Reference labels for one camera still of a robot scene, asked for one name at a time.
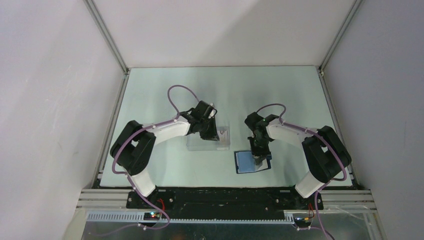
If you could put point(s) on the left aluminium frame post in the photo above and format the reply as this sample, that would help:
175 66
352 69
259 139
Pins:
106 34

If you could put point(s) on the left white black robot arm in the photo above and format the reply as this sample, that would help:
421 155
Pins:
133 147

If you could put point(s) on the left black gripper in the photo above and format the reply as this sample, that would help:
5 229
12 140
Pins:
212 135

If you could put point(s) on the left controller board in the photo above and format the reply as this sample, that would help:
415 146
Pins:
152 216

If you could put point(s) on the blue leather card holder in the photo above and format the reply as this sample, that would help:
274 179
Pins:
245 163

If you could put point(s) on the controller board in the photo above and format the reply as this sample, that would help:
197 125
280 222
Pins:
152 216
302 223

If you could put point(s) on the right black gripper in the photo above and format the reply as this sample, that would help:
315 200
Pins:
259 155

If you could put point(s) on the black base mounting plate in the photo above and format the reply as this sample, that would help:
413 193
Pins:
230 203

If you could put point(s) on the right aluminium frame post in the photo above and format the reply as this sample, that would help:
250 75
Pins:
340 33

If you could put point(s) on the right controller board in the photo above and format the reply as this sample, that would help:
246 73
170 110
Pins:
302 223

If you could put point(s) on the aluminium frame post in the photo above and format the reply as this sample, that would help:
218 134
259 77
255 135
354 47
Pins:
106 34
340 33

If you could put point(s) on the credit card in box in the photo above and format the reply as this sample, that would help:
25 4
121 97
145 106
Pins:
224 137

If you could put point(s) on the grey slotted cable duct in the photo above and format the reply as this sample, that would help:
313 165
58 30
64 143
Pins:
142 217

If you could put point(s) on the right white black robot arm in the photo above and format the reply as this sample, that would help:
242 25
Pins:
326 156

